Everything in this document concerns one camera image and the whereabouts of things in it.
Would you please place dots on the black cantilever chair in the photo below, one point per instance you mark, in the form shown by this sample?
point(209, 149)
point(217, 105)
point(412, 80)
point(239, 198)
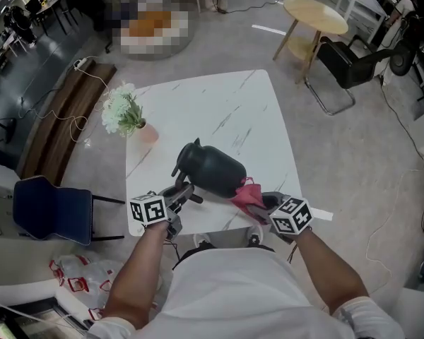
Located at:
point(350, 65)

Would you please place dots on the pink vase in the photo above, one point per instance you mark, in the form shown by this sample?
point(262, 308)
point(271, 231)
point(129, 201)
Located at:
point(149, 132)

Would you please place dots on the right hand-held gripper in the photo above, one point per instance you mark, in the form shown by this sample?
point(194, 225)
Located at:
point(289, 214)

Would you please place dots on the white power strip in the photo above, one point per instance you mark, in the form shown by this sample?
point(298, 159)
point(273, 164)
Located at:
point(80, 63)

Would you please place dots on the red cloth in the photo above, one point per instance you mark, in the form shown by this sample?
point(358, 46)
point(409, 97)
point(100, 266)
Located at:
point(246, 197)

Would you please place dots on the white marble table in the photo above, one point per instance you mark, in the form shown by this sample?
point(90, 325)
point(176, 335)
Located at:
point(219, 118)

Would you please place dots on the clear plastic bag red print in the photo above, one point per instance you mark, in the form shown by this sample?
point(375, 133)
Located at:
point(88, 284)

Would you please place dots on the wooden bench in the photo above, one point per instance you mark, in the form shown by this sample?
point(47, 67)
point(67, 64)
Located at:
point(67, 122)

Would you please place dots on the person's left forearm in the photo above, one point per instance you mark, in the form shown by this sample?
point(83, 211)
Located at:
point(138, 277)

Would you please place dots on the person's right forearm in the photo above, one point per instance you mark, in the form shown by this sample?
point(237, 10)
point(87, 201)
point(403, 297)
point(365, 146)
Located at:
point(328, 270)

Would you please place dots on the white flower bouquet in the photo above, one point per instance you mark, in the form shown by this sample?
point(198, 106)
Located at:
point(122, 109)

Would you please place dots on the blue chair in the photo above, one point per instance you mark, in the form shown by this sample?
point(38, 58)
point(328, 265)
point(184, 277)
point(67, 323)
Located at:
point(53, 210)

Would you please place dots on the white square table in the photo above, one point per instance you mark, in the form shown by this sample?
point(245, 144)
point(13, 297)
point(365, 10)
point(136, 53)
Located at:
point(364, 2)

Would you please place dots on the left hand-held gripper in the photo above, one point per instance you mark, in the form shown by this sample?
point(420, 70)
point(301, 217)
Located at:
point(152, 208)

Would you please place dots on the round wooden side table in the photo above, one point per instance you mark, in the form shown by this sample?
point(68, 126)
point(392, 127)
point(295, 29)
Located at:
point(314, 16)

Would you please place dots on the person's white shirt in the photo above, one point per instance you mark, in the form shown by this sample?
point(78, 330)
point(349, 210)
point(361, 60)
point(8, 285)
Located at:
point(247, 295)

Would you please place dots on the black kettle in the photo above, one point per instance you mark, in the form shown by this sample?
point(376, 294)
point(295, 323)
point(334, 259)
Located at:
point(212, 168)

